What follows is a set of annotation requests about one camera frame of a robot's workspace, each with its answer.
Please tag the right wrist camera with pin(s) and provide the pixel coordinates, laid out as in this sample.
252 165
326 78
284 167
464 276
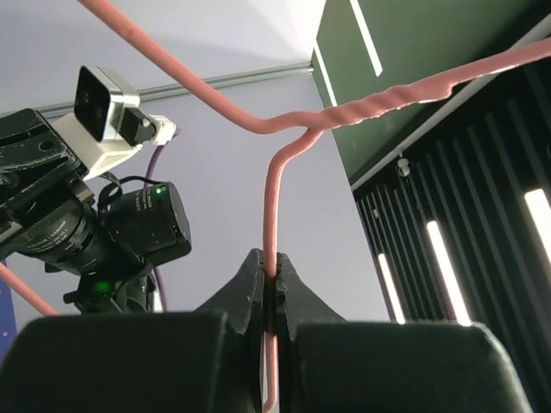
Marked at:
106 126

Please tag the pink wire hanger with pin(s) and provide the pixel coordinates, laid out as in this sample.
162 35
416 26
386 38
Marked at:
430 89

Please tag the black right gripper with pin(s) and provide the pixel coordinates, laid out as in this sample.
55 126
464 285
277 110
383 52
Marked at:
45 213

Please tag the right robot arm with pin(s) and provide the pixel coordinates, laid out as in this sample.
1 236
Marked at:
136 232

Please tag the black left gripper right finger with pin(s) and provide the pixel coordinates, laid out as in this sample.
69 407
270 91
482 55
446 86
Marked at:
330 364

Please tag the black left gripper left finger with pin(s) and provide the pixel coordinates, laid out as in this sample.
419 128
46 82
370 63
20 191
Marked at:
206 360

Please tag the purple folder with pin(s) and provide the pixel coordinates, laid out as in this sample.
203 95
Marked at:
8 329

